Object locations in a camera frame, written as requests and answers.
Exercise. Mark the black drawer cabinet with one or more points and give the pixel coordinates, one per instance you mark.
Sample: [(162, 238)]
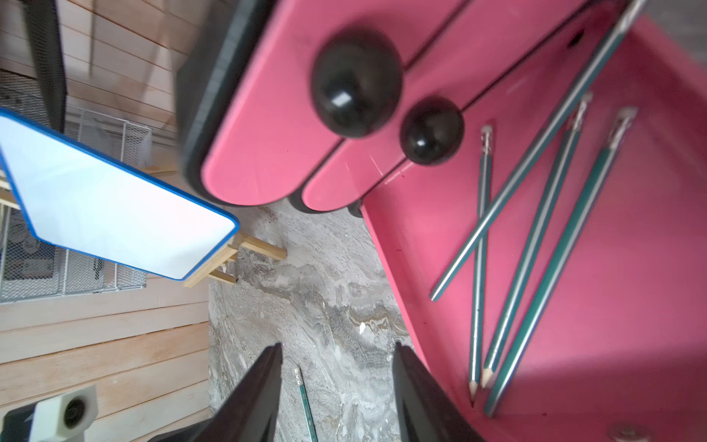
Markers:
[(215, 83)]

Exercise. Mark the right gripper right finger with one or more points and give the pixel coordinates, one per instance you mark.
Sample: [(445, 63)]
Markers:
[(425, 412)]

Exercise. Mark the pink bottom drawer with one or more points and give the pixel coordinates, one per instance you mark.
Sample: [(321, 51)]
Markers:
[(622, 343)]

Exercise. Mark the black mesh wall basket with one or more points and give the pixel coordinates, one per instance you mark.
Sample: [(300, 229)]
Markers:
[(43, 31)]

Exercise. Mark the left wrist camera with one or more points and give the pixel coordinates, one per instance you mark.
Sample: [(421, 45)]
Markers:
[(64, 417)]

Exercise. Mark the white wire wall shelf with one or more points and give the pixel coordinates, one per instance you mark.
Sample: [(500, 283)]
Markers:
[(31, 268)]

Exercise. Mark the white board blue frame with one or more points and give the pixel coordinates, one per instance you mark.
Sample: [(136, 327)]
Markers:
[(80, 199)]

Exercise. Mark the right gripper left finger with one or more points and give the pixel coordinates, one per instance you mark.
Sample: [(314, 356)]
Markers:
[(250, 412)]

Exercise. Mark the green pencil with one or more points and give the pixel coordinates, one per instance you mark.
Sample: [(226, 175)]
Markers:
[(551, 192), (560, 257), (480, 258), (306, 405), (581, 84)]

